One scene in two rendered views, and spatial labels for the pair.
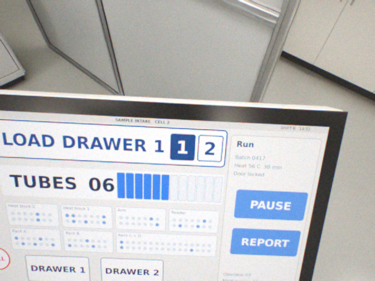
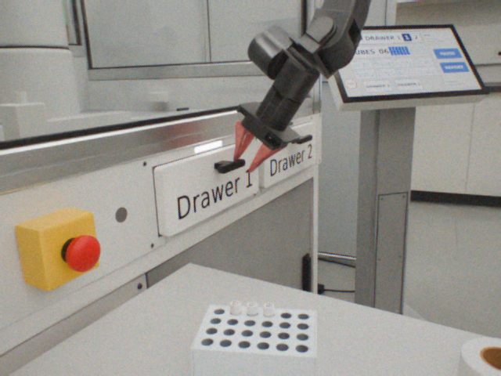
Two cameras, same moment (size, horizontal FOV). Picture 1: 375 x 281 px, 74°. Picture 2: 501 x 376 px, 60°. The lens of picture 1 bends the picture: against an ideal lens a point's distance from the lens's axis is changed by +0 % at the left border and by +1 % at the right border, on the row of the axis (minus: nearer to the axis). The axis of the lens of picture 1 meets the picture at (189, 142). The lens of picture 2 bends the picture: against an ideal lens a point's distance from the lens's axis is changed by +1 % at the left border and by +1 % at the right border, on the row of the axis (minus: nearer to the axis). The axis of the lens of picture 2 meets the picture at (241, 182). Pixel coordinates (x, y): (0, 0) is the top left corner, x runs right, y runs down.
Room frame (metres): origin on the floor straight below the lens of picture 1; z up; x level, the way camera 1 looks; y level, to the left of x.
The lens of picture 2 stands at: (-1.23, 0.89, 1.06)
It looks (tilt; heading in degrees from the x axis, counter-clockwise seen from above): 14 degrees down; 349
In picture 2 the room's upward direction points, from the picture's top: 2 degrees counter-clockwise
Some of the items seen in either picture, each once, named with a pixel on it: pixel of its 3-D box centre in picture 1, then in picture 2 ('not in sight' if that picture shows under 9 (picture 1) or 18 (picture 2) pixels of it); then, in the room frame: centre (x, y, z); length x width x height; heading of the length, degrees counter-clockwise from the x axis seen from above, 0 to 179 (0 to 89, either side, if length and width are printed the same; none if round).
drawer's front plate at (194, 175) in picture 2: not in sight; (214, 182); (-0.48, 0.79, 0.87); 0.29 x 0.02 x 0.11; 137
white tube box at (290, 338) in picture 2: not in sight; (257, 343); (-0.83, 0.80, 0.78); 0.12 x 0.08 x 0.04; 69
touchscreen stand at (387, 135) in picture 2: not in sight; (390, 222); (0.14, 0.06, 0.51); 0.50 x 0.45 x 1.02; 2
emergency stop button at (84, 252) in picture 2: not in sight; (81, 252); (-0.75, 0.98, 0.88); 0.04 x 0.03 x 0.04; 137
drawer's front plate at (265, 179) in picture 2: not in sight; (289, 151); (-0.25, 0.57, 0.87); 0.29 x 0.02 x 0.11; 137
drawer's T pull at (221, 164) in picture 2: not in sight; (226, 165); (-0.50, 0.77, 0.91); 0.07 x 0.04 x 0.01; 137
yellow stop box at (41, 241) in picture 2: not in sight; (61, 247); (-0.73, 1.00, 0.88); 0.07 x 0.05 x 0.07; 137
